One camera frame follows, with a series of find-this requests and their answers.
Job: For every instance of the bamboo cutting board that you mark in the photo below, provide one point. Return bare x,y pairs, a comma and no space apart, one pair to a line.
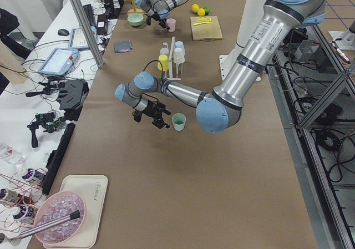
206,31

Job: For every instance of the light blue cup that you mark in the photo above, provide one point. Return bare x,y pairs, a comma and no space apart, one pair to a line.
180,44

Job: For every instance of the beige tray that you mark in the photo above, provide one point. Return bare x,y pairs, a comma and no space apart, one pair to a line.
92,189

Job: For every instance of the grey cup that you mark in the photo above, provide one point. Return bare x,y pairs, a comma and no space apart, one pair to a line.
164,51

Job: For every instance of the green cup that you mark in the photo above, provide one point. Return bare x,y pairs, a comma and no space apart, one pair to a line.
179,121

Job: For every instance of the yellow plastic knife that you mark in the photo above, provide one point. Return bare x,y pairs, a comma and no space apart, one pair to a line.
201,23

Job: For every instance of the pink bowl of ice cubes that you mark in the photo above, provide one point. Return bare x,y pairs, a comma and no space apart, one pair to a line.
59,205

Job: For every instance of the green lime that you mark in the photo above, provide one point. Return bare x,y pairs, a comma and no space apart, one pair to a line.
207,10

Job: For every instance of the white cup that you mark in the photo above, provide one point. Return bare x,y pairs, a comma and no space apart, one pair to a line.
178,56

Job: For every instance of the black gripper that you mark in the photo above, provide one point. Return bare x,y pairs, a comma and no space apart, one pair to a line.
157,19
151,109

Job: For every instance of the metal muddler stick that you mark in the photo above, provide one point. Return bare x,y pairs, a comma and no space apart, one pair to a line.
74,215

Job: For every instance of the black computer mouse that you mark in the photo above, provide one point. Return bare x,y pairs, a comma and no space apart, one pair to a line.
63,32

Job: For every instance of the blue teach pendant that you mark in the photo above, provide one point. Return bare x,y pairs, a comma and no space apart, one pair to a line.
77,39
59,62

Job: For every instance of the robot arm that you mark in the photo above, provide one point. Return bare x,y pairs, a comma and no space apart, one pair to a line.
221,108
158,10

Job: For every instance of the white wire cup holder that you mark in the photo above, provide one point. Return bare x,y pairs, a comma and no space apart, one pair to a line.
175,70

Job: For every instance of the mint green bowl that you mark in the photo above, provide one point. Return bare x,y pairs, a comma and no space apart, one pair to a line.
135,19

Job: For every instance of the yellow cup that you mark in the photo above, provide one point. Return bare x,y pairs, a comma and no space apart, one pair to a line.
163,63

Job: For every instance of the whole yellow lemon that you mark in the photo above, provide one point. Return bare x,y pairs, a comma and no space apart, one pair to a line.
195,7

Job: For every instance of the grey folded cloth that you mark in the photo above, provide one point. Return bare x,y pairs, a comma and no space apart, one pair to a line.
123,46

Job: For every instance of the pink cup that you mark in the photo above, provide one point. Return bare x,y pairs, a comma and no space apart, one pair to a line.
171,23

